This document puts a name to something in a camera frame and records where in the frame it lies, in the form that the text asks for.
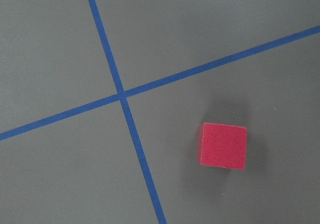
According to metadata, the red cube block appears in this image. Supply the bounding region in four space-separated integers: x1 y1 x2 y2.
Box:
196 122 248 170

